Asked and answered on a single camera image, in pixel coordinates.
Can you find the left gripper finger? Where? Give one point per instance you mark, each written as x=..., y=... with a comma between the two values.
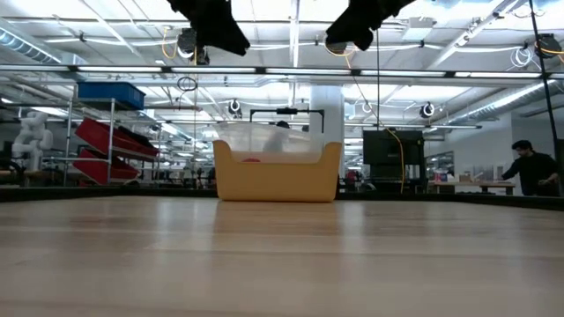
x=224, y=31
x=185, y=13

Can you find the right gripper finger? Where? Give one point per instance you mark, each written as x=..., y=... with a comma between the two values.
x=379, y=17
x=348, y=26

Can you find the clear plastic zip bag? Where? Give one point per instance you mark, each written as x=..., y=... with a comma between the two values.
x=264, y=138

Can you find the red bandage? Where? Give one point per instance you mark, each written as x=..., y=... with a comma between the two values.
x=251, y=160

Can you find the white round pillar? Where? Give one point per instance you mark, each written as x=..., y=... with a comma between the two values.
x=328, y=114

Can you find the person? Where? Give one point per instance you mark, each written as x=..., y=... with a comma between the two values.
x=277, y=138
x=533, y=171

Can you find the red tilted storage bin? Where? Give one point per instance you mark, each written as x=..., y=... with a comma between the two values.
x=114, y=138
x=101, y=169

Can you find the yellow plastic bin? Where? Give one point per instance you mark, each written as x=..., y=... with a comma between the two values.
x=277, y=180

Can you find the metal shelf rack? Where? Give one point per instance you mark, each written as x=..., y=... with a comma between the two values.
x=69, y=132

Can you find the thin black slanted pole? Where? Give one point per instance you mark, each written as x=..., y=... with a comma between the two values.
x=543, y=66

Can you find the wooden workbench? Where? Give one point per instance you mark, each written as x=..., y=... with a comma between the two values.
x=476, y=187

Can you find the white robot figure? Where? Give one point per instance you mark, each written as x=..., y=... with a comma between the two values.
x=33, y=141

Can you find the black gantry with camera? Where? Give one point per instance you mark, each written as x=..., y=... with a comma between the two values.
x=286, y=111

